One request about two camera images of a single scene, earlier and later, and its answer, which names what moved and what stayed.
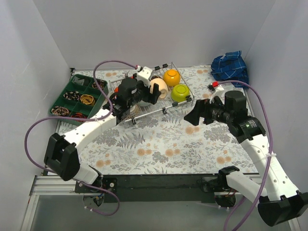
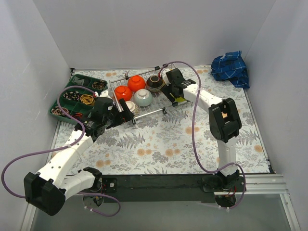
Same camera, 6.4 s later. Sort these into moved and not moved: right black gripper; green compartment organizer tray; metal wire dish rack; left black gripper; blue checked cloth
Moved: right black gripper; left black gripper
Not moved: green compartment organizer tray; blue checked cloth; metal wire dish rack
